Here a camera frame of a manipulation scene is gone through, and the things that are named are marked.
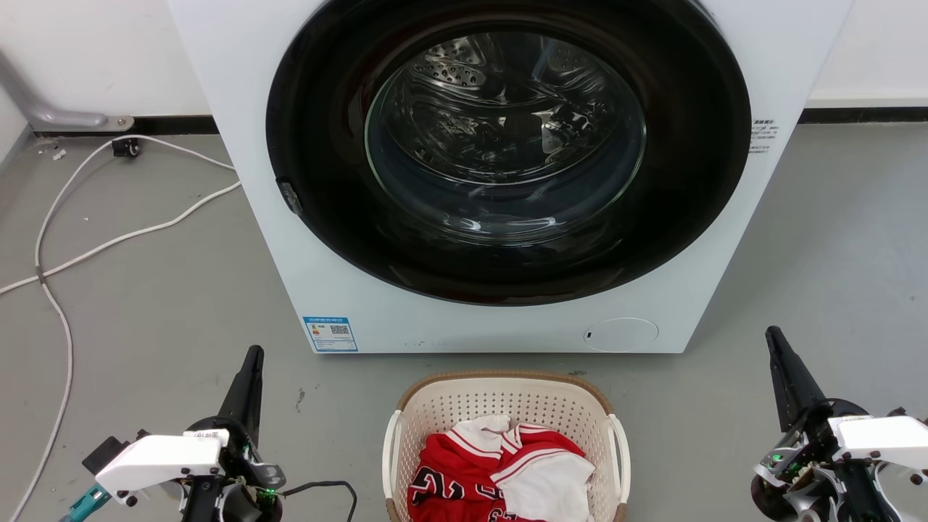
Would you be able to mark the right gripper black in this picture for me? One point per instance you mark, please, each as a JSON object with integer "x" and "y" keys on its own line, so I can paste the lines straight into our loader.
{"x": 808, "y": 442}

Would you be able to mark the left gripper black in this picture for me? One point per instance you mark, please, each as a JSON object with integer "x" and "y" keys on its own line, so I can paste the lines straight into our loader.
{"x": 243, "y": 464}

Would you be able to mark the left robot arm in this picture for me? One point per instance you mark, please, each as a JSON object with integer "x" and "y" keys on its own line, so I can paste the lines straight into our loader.
{"x": 201, "y": 507}

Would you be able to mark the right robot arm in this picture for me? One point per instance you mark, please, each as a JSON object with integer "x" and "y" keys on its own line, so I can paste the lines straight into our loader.
{"x": 863, "y": 496}

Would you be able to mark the cream plastic laundry basket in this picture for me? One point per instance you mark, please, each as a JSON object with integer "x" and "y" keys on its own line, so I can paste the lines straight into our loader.
{"x": 507, "y": 399}

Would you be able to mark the blue energy label sticker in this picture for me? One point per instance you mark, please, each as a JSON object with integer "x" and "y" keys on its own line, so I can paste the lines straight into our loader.
{"x": 330, "y": 333}

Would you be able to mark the round white filter cover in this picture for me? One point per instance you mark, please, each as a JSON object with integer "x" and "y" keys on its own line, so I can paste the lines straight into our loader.
{"x": 621, "y": 334}

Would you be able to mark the dark washer door latch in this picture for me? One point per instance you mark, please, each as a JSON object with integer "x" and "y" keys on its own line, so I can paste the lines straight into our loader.
{"x": 291, "y": 196}

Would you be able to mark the red and white jersey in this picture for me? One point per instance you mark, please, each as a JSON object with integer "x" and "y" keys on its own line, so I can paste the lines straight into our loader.
{"x": 453, "y": 471}

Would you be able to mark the black round washer door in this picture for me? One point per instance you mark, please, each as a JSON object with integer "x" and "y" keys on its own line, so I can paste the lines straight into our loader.
{"x": 326, "y": 174}

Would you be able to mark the small text sticker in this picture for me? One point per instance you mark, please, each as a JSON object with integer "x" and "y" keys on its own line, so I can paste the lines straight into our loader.
{"x": 761, "y": 136}

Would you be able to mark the white cloth garment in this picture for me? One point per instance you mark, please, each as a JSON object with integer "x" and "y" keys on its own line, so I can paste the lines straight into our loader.
{"x": 547, "y": 486}

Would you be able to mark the small black floor clamp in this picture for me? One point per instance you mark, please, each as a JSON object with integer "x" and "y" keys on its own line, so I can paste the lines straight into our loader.
{"x": 126, "y": 147}

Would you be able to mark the white front-load washing machine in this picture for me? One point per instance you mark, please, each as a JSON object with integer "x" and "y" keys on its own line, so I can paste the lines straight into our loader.
{"x": 239, "y": 80}

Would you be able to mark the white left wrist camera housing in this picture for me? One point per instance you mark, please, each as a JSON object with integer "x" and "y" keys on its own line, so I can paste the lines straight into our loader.
{"x": 159, "y": 460}

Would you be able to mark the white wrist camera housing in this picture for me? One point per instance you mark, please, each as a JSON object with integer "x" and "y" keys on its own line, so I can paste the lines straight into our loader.
{"x": 884, "y": 435}
{"x": 159, "y": 460}

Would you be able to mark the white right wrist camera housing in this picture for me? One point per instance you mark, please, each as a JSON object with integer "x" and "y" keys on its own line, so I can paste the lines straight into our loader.
{"x": 884, "y": 435}

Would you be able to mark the grey wall pipe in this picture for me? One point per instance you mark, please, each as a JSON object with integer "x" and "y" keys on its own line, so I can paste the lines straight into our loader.
{"x": 43, "y": 114}

